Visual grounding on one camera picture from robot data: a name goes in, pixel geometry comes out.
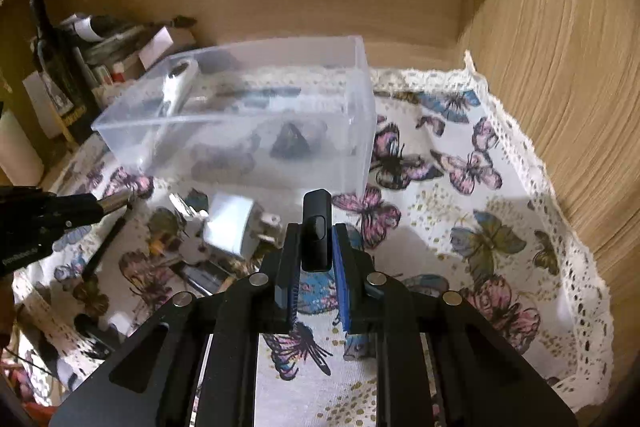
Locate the dark wine bottle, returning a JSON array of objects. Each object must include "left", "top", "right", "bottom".
[{"left": 29, "top": 0, "right": 100, "bottom": 144}]

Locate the pink small box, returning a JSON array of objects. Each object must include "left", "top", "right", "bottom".
[{"left": 138, "top": 26, "right": 196, "bottom": 70}]

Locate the clear plastic storage box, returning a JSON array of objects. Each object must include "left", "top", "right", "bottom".
[{"left": 92, "top": 36, "right": 376, "bottom": 194}]

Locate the butterfly print lace cloth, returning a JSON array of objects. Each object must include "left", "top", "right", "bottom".
[{"left": 10, "top": 66, "right": 614, "bottom": 426}]

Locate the black pen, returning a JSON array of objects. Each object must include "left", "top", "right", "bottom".
[{"left": 168, "top": 260, "right": 236, "bottom": 297}]

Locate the silver key bunch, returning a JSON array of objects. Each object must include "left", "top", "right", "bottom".
[{"left": 146, "top": 188, "right": 210, "bottom": 265}]

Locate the white power plug adapter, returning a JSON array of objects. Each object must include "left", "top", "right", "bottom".
[{"left": 202, "top": 192, "right": 283, "bottom": 261}]

